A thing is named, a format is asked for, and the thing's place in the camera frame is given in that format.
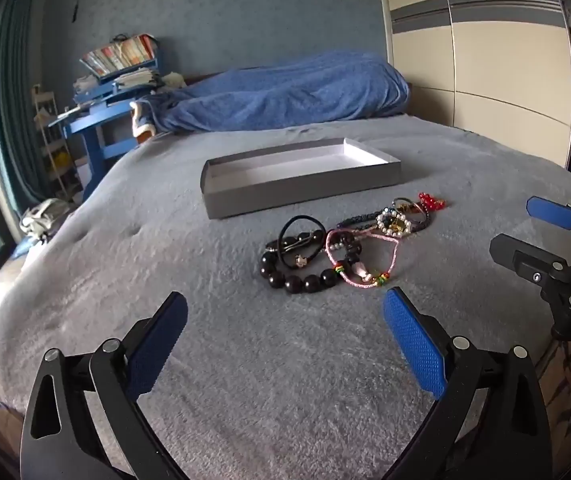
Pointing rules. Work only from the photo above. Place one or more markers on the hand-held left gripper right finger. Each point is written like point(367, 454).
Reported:
point(415, 345)

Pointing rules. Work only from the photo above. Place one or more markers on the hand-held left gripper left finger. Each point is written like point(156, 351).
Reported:
point(158, 355)

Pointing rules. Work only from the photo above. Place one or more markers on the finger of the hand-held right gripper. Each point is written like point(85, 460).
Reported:
point(553, 212)
point(515, 255)

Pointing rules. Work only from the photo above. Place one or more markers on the grey shallow box tray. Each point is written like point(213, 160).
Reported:
point(285, 167)

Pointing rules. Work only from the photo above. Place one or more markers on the grey bed cover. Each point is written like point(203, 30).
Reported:
point(265, 385)

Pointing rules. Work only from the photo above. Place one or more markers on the cream and grey wardrobe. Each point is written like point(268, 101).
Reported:
point(505, 70)

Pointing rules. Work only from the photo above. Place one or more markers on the grey bag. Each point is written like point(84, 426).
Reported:
point(43, 217)

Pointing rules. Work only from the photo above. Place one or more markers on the white shelf rack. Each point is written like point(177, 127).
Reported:
point(55, 155)

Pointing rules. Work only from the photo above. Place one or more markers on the blue desk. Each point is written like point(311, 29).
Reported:
point(90, 127)

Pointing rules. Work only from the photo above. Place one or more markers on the cream cloth bundle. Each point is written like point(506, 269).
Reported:
point(174, 81)

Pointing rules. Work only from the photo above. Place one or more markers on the stack of papers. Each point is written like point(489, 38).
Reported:
point(135, 80)

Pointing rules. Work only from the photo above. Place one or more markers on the blue blanket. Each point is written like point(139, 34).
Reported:
point(290, 95)

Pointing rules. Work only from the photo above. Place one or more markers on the bag of books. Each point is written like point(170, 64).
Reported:
point(120, 55)

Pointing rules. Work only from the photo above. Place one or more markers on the teal curtain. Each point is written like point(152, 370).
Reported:
point(15, 85)

